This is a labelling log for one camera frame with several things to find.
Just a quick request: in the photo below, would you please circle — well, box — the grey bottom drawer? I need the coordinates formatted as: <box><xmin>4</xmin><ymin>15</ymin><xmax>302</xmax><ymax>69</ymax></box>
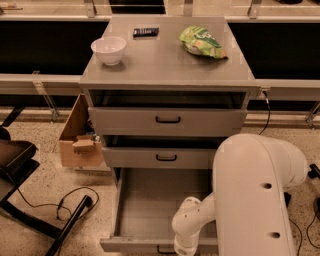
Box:
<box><xmin>100</xmin><ymin>168</ymin><xmax>212</xmax><ymax>255</ymax></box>

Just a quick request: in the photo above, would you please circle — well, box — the grey drawer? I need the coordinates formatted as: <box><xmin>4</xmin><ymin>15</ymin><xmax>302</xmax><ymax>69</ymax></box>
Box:
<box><xmin>102</xmin><ymin>135</ymin><xmax>225</xmax><ymax>169</ymax></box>
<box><xmin>88</xmin><ymin>107</ymin><xmax>247</xmax><ymax>137</ymax></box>
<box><xmin>100</xmin><ymin>168</ymin><xmax>212</xmax><ymax>255</ymax></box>

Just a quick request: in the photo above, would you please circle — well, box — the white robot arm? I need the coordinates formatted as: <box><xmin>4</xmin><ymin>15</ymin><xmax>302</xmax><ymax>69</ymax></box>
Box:
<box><xmin>172</xmin><ymin>134</ymin><xmax>308</xmax><ymax>256</ymax></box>

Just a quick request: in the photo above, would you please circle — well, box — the grey drawer cabinet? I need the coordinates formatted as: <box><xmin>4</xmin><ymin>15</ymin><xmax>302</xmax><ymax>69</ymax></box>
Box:
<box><xmin>79</xmin><ymin>15</ymin><xmax>260</xmax><ymax>188</ymax></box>

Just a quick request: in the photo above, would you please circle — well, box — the grey top drawer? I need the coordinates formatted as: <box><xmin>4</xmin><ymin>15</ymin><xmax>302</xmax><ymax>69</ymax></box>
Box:
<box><xmin>88</xmin><ymin>107</ymin><xmax>247</xmax><ymax>137</ymax></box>

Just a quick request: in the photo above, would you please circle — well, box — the grey middle drawer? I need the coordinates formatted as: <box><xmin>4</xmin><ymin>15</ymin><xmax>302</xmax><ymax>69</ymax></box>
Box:
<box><xmin>102</xmin><ymin>135</ymin><xmax>225</xmax><ymax>169</ymax></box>

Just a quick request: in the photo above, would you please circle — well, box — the cardboard box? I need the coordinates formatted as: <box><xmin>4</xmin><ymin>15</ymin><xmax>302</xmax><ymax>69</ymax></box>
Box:
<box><xmin>59</xmin><ymin>94</ymin><xmax>103</xmax><ymax>167</ymax></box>

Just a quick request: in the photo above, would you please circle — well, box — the white bowl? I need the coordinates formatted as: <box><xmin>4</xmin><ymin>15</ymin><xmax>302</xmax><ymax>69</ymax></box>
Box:
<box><xmin>91</xmin><ymin>36</ymin><xmax>127</xmax><ymax>66</ymax></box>

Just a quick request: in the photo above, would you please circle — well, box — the green chip bag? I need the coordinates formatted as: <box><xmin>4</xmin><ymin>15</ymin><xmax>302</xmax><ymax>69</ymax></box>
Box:
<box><xmin>179</xmin><ymin>26</ymin><xmax>227</xmax><ymax>59</ymax></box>

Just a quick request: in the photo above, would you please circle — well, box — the black candy bar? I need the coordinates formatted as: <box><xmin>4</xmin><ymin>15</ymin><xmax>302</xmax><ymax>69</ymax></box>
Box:
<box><xmin>133</xmin><ymin>27</ymin><xmax>159</xmax><ymax>38</ymax></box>

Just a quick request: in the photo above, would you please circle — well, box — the black caster at right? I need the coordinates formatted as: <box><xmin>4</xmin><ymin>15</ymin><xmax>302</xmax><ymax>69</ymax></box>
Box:
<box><xmin>308</xmin><ymin>164</ymin><xmax>320</xmax><ymax>179</ymax></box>

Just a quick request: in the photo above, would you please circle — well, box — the black cable on floor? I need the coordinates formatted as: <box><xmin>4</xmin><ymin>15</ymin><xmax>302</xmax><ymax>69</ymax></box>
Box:
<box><xmin>16</xmin><ymin>186</ymin><xmax>100</xmax><ymax>223</ymax></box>

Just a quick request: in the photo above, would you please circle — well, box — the black cart frame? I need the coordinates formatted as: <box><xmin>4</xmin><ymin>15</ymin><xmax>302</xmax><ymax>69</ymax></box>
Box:
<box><xmin>0</xmin><ymin>106</ymin><xmax>92</xmax><ymax>256</ymax></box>

